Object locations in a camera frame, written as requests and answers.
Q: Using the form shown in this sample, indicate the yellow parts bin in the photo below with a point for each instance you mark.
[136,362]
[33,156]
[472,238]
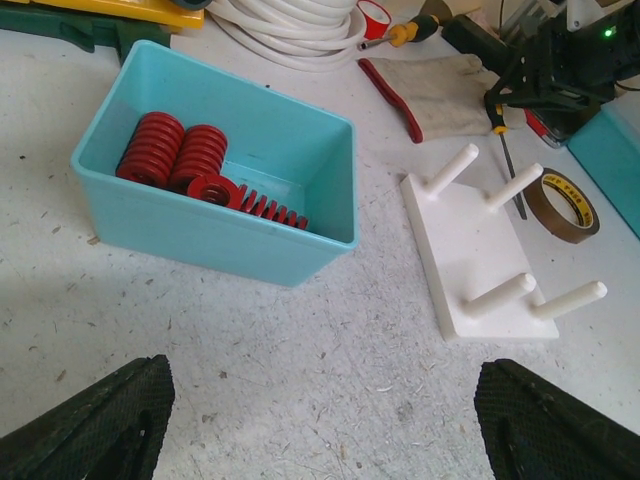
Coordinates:
[164,13]

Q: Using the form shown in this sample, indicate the yellow orange screwdriver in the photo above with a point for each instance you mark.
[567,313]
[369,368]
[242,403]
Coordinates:
[416,30]

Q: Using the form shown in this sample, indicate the teal plastic box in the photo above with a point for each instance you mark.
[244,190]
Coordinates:
[299,155]

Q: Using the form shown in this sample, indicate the red white tape roll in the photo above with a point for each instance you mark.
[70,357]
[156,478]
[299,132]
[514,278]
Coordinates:
[377,19]

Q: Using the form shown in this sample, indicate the large red spring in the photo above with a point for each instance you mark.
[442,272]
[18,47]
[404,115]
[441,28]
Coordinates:
[202,152]
[152,151]

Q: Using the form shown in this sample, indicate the clear teal toolbox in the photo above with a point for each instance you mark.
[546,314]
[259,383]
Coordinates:
[607,147]

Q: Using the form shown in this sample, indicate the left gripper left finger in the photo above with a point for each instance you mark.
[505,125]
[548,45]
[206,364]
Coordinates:
[114,429]

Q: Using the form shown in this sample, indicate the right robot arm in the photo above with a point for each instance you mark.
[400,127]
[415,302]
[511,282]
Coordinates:
[629,38]

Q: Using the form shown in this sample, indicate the white peg board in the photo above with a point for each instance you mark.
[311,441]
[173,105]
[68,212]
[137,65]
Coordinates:
[479,277]

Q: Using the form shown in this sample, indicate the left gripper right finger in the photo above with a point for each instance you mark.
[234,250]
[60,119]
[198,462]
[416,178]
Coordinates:
[533,430]

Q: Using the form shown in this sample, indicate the white work glove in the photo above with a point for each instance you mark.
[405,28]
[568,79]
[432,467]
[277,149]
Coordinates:
[437,98]

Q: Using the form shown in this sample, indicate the black yellow file tool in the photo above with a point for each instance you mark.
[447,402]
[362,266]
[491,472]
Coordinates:
[496,116]

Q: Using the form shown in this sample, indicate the small red spring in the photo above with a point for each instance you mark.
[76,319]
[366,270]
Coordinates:
[219,190]

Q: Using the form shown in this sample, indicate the brown tape roll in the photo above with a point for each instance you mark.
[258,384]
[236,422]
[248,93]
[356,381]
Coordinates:
[562,207]

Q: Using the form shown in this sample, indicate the red utility knife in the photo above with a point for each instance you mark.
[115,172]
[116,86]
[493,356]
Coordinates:
[555,128]

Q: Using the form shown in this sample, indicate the black pouch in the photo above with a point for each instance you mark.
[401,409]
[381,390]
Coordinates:
[466,36]

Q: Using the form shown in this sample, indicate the green clamp tool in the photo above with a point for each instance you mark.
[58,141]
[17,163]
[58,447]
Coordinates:
[84,30]

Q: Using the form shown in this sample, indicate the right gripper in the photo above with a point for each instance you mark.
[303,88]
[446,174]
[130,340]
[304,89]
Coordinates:
[557,69]

